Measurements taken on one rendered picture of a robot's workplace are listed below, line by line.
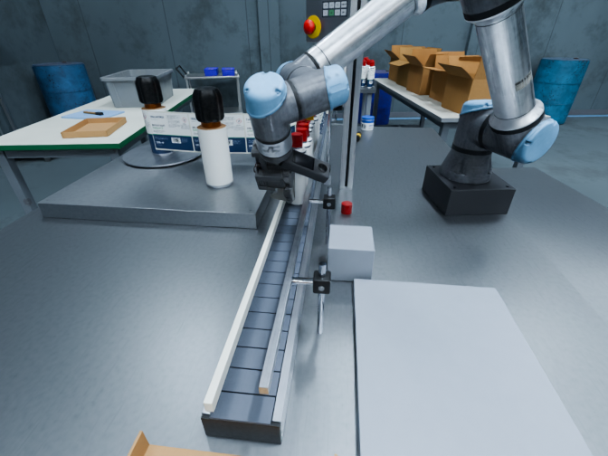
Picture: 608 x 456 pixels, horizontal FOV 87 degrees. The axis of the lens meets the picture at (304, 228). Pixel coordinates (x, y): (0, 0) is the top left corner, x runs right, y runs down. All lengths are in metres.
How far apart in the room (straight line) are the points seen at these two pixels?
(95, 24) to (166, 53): 1.04
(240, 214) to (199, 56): 5.14
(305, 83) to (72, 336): 0.64
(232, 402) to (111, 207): 0.74
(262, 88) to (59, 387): 0.59
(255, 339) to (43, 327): 0.43
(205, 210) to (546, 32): 6.61
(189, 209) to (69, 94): 4.76
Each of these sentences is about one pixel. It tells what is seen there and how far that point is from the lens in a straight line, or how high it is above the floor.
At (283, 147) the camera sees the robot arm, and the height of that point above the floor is 1.12.
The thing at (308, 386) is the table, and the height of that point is 0.83.
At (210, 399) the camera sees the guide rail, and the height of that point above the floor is 0.91.
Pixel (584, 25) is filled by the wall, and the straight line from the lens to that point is 7.44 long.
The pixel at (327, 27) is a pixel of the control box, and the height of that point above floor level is 1.32.
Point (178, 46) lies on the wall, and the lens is 6.03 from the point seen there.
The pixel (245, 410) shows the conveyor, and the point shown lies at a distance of 0.51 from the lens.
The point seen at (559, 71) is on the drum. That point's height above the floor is 0.77.
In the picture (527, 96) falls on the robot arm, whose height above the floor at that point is 1.19.
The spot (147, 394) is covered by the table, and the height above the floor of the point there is 0.83.
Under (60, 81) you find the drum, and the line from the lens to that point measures 5.63.
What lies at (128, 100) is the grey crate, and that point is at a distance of 3.01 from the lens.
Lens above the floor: 1.32
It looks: 32 degrees down
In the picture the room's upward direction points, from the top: straight up
